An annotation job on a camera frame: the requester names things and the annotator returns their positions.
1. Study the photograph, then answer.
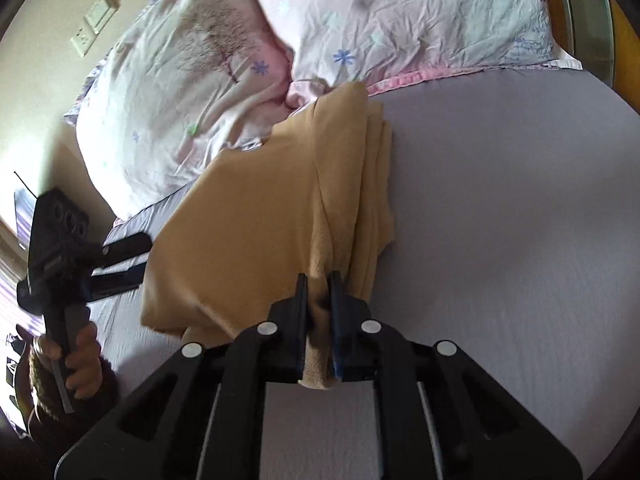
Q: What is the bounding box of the tree print pillow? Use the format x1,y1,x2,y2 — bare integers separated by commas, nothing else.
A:
62,0,296,216

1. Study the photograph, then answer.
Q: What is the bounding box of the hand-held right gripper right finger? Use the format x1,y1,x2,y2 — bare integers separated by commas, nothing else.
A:
327,271,584,480

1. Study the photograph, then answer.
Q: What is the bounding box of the person's left hand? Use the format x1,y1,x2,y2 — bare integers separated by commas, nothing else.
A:
16,322,104,401

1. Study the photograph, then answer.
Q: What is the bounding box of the yellow garment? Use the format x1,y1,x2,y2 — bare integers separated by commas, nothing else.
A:
139,81,396,391

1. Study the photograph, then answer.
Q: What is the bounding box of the pink floral pillow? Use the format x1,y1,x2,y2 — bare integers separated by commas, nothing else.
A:
245,0,584,98

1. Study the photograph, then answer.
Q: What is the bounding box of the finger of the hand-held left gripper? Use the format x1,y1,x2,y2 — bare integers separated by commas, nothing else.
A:
89,269,147,305
102,233,153,267

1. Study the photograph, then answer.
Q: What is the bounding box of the wooden headboard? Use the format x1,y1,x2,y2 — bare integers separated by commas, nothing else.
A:
537,0,640,106

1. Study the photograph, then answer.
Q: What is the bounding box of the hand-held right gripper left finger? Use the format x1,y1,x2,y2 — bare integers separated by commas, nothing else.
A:
54,273,312,480

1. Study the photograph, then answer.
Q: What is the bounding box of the grey bed sheet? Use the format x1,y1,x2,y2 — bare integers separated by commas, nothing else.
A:
84,67,640,480

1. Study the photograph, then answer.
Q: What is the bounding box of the person's left forearm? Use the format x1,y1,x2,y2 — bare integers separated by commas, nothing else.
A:
11,345,121,441

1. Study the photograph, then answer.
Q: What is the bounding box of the white wall switch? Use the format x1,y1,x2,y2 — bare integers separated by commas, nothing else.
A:
84,0,122,33

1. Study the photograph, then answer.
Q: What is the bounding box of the white wall socket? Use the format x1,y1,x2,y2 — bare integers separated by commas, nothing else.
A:
70,25,97,57

